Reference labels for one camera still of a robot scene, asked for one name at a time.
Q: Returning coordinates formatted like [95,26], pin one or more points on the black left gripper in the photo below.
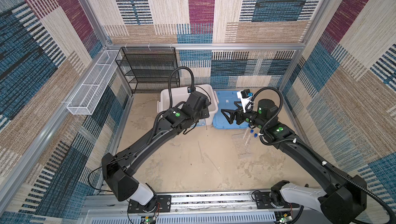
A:
[205,114]

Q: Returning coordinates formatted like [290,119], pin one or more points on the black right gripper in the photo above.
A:
[240,114]

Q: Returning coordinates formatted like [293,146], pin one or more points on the white plastic bin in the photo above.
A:
[180,94]

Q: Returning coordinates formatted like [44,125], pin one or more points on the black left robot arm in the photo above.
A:
[119,169]

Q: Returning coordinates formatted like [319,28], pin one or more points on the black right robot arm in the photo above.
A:
[342,197]

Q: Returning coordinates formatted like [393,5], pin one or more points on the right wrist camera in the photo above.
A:
[245,97]

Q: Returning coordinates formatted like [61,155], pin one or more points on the black wire mesh shelf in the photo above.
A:
[147,69]

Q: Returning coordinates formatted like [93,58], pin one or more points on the aluminium mounting rail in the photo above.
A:
[237,201]

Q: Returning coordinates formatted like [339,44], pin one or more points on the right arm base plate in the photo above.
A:
[264,200]

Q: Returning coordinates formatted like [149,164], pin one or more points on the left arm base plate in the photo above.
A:
[160,203]

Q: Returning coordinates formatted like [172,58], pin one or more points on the white wire mesh basket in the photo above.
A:
[88,95]

